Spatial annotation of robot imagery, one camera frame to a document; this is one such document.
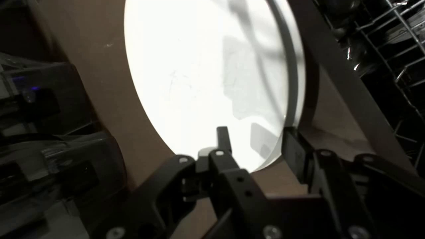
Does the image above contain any silver wire dishwasher rack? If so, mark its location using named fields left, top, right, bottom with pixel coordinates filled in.
left=318, top=0, right=425, bottom=171

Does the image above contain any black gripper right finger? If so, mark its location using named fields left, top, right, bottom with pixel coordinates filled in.
left=282, top=124, right=425, bottom=239

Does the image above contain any black coffee maker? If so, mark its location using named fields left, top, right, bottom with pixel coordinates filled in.
left=0, top=51, right=130, bottom=209

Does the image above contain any white round plate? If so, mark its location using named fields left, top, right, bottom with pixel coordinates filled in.
left=124, top=0, right=291, bottom=173
left=265, top=0, right=308, bottom=134

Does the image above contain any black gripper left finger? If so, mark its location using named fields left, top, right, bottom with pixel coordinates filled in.
left=91, top=124, right=277, bottom=239

